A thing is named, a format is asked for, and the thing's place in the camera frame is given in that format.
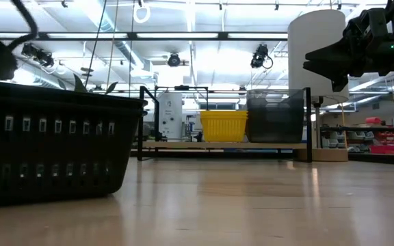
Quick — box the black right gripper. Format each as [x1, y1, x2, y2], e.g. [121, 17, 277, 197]
[302, 8, 394, 92]

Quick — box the translucent gray plastic basket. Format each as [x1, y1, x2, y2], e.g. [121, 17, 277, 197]
[246, 89, 304, 141]
[246, 100, 304, 144]

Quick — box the black plastic basket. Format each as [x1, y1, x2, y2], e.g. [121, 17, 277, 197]
[0, 80, 148, 208]

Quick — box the storage shelf with red bins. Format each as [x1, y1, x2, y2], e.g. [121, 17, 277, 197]
[319, 115, 394, 167]

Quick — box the white lamp with wooden base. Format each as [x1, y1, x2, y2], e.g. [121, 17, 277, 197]
[287, 9, 350, 163]

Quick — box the green plant in white pot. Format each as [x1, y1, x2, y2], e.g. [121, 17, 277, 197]
[58, 73, 119, 95]

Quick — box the white cylindrical tank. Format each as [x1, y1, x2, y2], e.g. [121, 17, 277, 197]
[158, 92, 183, 141]

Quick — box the black hanging camera with cable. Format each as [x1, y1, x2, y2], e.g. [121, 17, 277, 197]
[250, 43, 274, 70]

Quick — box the thin black hanging cable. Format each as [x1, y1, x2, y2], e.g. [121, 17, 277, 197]
[83, 0, 108, 88]

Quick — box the black overhead frame bar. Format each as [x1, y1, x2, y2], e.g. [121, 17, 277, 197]
[0, 31, 289, 42]

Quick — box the white hanging ring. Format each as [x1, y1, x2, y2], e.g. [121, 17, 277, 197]
[133, 0, 152, 24]

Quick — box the black round hanging camera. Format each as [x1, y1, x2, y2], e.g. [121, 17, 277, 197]
[167, 53, 181, 68]

